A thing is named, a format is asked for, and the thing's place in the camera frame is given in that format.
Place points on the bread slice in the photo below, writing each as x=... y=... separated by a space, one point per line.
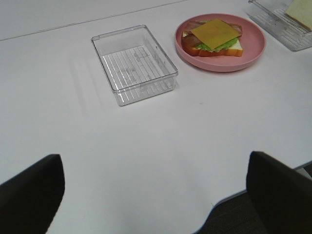
x=235 y=51
x=301 y=11

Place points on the brown bacon strip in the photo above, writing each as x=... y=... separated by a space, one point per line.
x=190 y=40

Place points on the clear left plastic container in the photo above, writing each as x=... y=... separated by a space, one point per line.
x=135 y=64

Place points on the upright bread slice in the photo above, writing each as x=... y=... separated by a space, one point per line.
x=301 y=11

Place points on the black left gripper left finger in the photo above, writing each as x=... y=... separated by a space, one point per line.
x=30 y=200

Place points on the pink round plate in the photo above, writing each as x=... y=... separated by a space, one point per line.
x=253 y=42

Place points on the clear right plastic container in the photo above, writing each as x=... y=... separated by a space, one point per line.
x=272 y=17

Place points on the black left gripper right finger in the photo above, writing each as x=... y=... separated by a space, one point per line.
x=281 y=196

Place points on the yellow cheese slice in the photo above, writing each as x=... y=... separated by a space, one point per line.
x=215 y=33

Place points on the green lettuce leaf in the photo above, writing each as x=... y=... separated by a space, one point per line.
x=225 y=46

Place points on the clear plastic container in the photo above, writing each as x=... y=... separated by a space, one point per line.
x=272 y=17
x=135 y=64

